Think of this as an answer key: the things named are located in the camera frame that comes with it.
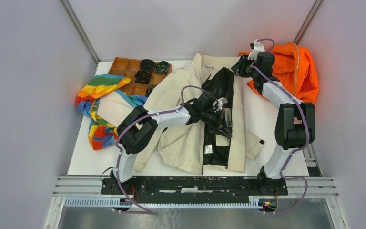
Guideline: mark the aluminium frame rail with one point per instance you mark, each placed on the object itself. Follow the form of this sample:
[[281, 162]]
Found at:
[[90, 192]]

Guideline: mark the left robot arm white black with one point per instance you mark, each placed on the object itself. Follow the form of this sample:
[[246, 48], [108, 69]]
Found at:
[[136, 130]]

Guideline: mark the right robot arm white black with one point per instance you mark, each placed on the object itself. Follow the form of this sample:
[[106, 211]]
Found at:
[[295, 124]]

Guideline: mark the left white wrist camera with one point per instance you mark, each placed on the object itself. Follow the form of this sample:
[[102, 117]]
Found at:
[[218, 104]]

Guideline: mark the rainbow striped garment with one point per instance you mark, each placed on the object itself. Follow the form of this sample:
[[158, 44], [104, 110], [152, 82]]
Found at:
[[102, 133]]

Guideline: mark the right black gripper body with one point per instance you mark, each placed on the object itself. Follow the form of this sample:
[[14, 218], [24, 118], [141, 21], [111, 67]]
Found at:
[[244, 69]]

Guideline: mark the black rolled sock far right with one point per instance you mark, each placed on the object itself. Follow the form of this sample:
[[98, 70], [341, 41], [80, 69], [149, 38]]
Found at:
[[162, 68]]

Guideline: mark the beige zip jacket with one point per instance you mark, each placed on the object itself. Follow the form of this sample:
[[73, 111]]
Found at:
[[197, 146]]

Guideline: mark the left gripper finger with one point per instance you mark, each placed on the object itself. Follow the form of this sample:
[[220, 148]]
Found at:
[[224, 129], [217, 130]]

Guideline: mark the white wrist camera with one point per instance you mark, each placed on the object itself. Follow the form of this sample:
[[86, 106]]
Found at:
[[218, 104], [256, 48]]

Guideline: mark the black rolled sock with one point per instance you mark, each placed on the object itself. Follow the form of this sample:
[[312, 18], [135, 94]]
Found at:
[[150, 89], [162, 68], [143, 77], [147, 65]]

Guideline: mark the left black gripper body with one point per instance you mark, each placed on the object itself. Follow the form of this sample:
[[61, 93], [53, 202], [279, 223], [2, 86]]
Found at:
[[212, 119]]

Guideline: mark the black rolled sock near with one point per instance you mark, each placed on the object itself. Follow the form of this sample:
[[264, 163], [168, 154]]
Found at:
[[150, 89]]

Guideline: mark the black rolled sock middle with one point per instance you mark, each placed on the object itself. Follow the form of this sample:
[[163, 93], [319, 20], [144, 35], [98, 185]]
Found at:
[[143, 77]]

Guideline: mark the orange jacket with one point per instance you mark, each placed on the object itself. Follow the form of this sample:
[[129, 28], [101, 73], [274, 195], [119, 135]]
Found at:
[[295, 69]]

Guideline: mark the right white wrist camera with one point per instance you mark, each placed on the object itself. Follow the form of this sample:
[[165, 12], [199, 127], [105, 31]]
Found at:
[[256, 48]]

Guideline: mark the brown wooden compartment tray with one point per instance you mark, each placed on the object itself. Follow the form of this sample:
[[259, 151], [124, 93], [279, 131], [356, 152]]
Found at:
[[128, 68]]

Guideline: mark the black rolled sock far left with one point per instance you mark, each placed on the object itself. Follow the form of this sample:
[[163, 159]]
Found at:
[[147, 65]]

